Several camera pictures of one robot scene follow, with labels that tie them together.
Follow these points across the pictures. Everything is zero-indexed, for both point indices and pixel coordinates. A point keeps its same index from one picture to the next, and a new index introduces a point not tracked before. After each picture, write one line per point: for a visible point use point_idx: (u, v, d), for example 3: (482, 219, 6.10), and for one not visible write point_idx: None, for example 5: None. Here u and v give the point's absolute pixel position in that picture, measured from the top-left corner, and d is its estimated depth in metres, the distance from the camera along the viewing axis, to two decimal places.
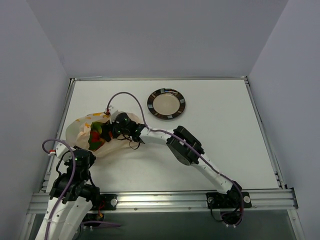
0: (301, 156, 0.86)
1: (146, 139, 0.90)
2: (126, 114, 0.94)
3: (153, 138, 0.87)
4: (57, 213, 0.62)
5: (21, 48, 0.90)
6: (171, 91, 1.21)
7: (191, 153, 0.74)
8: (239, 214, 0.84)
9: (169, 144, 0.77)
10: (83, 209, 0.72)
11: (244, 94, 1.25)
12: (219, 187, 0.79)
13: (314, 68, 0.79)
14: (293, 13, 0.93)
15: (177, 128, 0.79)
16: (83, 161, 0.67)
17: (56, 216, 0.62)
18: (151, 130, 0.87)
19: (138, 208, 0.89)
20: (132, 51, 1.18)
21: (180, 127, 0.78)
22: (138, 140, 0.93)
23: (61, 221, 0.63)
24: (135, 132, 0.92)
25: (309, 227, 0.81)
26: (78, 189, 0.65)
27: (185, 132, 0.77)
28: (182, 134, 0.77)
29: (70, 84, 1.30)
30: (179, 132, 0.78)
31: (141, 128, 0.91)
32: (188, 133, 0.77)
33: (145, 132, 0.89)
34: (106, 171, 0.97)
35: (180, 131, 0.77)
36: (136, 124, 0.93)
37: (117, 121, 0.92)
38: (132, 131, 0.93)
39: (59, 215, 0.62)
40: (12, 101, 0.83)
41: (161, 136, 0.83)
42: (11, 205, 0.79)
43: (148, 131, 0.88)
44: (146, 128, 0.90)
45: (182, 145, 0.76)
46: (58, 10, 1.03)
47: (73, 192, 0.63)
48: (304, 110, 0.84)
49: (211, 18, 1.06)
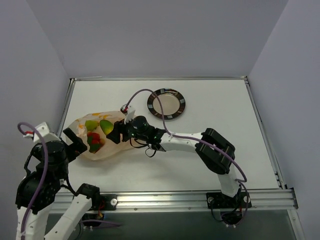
0: (301, 156, 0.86)
1: (166, 146, 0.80)
2: (144, 117, 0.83)
3: (176, 144, 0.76)
4: (30, 224, 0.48)
5: (22, 48, 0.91)
6: (171, 91, 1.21)
7: (225, 160, 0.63)
8: (239, 214, 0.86)
9: (197, 150, 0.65)
10: (83, 203, 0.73)
11: (244, 93, 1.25)
12: (229, 190, 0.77)
13: (313, 68, 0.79)
14: (293, 13, 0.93)
15: (206, 131, 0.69)
16: (55, 157, 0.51)
17: (29, 228, 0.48)
18: (174, 136, 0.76)
19: (137, 208, 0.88)
20: (132, 51, 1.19)
21: (210, 130, 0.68)
22: (156, 148, 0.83)
23: (38, 231, 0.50)
24: (154, 139, 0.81)
25: (309, 227, 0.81)
26: (50, 192, 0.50)
27: (216, 136, 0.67)
28: (213, 137, 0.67)
29: (70, 84, 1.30)
30: (209, 136, 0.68)
31: (161, 135, 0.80)
32: (219, 137, 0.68)
33: (166, 138, 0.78)
34: (107, 171, 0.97)
35: (211, 134, 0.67)
36: (154, 129, 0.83)
37: (134, 125, 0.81)
38: (150, 138, 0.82)
39: (33, 227, 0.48)
40: (11, 100, 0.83)
41: (187, 141, 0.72)
42: (11, 206, 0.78)
43: (170, 137, 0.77)
44: (167, 134, 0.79)
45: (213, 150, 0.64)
46: (58, 10, 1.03)
47: (43, 199, 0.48)
48: (305, 110, 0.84)
49: (210, 19, 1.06)
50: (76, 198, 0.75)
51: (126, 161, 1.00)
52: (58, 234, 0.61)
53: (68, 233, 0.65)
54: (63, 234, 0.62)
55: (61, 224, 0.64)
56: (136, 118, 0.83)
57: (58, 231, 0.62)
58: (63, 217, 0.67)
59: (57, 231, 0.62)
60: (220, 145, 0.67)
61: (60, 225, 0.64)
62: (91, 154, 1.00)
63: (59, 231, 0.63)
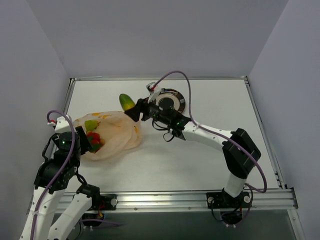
0: (302, 156, 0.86)
1: (187, 135, 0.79)
2: (172, 100, 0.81)
3: (201, 136, 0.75)
4: (44, 204, 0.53)
5: (21, 48, 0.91)
6: (171, 91, 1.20)
7: (249, 163, 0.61)
8: (239, 214, 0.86)
9: (224, 149, 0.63)
10: (84, 202, 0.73)
11: (244, 93, 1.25)
12: (234, 190, 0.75)
13: (314, 68, 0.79)
14: (293, 13, 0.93)
15: (237, 131, 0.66)
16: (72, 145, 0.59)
17: (43, 208, 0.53)
18: (200, 127, 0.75)
19: (137, 208, 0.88)
20: (132, 51, 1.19)
21: (241, 131, 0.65)
22: (176, 134, 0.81)
23: (49, 213, 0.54)
24: (176, 125, 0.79)
25: (309, 227, 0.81)
26: (66, 177, 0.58)
27: (246, 138, 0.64)
28: (242, 139, 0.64)
29: (70, 84, 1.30)
30: (239, 136, 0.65)
31: (185, 123, 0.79)
32: (248, 140, 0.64)
33: (190, 128, 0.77)
34: (107, 171, 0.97)
35: (241, 135, 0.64)
36: (179, 115, 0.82)
37: (161, 107, 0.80)
38: (172, 123, 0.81)
39: (47, 207, 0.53)
40: (11, 100, 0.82)
41: (214, 137, 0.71)
42: (11, 205, 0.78)
43: (194, 128, 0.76)
44: (192, 124, 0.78)
45: (239, 152, 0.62)
46: (58, 10, 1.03)
47: (61, 181, 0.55)
48: (305, 110, 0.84)
49: (210, 18, 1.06)
50: (76, 196, 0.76)
51: (126, 161, 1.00)
52: (57, 232, 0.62)
53: (68, 231, 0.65)
54: (62, 232, 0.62)
55: (61, 221, 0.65)
56: (162, 100, 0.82)
57: (58, 228, 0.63)
58: (63, 214, 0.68)
59: (57, 228, 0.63)
60: (247, 148, 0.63)
61: (60, 222, 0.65)
62: (91, 154, 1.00)
63: (58, 228, 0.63)
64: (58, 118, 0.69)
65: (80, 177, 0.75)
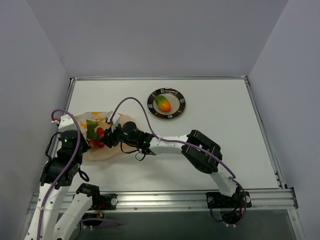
0: (301, 156, 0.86)
1: (156, 150, 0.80)
2: (134, 123, 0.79)
3: (165, 148, 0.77)
4: (50, 200, 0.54)
5: (21, 47, 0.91)
6: (171, 91, 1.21)
7: (211, 159, 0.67)
8: (240, 214, 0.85)
9: (184, 153, 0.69)
10: (84, 202, 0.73)
11: (244, 93, 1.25)
12: (225, 190, 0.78)
13: (314, 67, 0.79)
14: (293, 12, 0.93)
15: (191, 134, 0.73)
16: (74, 143, 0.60)
17: (49, 204, 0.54)
18: (162, 139, 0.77)
19: (138, 208, 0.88)
20: (132, 51, 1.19)
21: (195, 132, 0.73)
22: (146, 152, 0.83)
23: (56, 209, 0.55)
24: (144, 144, 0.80)
25: (309, 226, 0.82)
26: (72, 173, 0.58)
27: (201, 137, 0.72)
28: (198, 139, 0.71)
29: (70, 84, 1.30)
30: (194, 138, 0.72)
31: (150, 139, 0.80)
32: (204, 138, 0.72)
33: (155, 142, 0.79)
34: (107, 169, 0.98)
35: (196, 136, 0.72)
36: (144, 134, 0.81)
37: (124, 132, 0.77)
38: (140, 143, 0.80)
39: (53, 202, 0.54)
40: (11, 99, 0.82)
41: (174, 144, 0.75)
42: (11, 205, 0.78)
43: (158, 141, 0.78)
44: (155, 138, 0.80)
45: (199, 151, 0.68)
46: (58, 10, 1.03)
47: (66, 177, 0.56)
48: (305, 109, 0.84)
49: (211, 17, 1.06)
50: (76, 196, 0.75)
51: (124, 160, 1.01)
52: (60, 231, 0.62)
53: (71, 231, 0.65)
54: (65, 231, 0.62)
55: (63, 221, 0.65)
56: (126, 124, 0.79)
57: (60, 228, 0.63)
58: (64, 214, 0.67)
59: (60, 228, 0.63)
60: (205, 145, 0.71)
61: (62, 221, 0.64)
62: (88, 153, 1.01)
63: (61, 228, 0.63)
64: (62, 116, 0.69)
65: (82, 174, 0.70)
